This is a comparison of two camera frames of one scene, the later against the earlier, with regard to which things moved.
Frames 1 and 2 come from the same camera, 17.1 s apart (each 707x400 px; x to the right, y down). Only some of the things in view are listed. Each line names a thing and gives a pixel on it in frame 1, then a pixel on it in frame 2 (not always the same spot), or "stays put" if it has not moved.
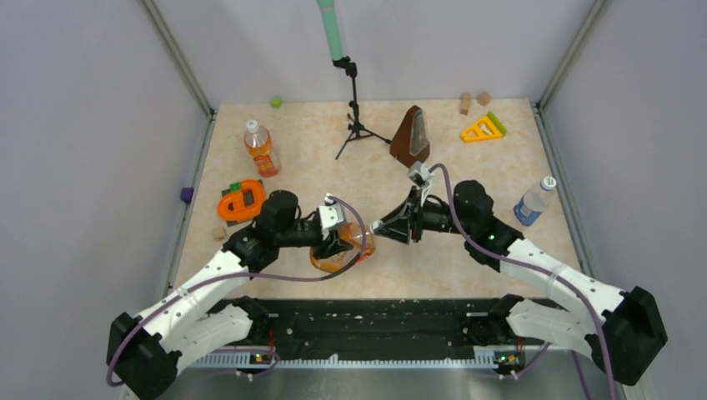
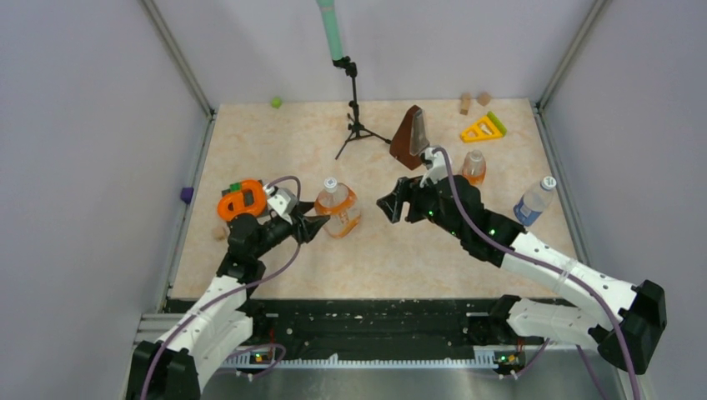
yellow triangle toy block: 484,129 stays put
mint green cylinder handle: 328,11 stays put
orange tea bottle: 360,236 to 474,167
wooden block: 465,101 stays put
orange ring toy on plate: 244,204 stays put
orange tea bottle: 258,141 to 338,202
